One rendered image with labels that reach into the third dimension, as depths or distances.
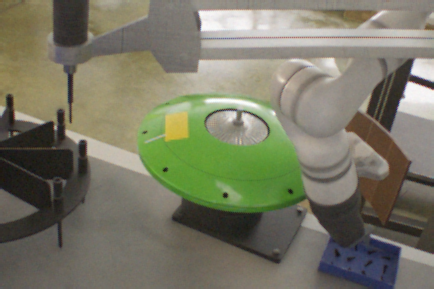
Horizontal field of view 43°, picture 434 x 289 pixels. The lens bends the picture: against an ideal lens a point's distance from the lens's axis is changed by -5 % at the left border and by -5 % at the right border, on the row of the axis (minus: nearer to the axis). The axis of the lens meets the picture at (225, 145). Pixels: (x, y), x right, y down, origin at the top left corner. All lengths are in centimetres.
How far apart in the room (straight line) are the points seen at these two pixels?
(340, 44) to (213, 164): 33
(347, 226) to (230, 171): 19
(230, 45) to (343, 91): 14
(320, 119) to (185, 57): 16
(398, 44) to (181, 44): 22
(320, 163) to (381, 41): 18
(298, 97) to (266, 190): 23
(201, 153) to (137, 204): 21
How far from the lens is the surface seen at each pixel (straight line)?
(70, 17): 59
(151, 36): 58
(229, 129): 91
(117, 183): 106
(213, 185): 83
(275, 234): 99
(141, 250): 94
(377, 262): 101
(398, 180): 137
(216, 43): 60
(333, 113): 64
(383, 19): 72
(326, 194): 77
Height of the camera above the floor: 159
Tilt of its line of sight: 35 degrees down
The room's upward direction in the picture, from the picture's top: 9 degrees clockwise
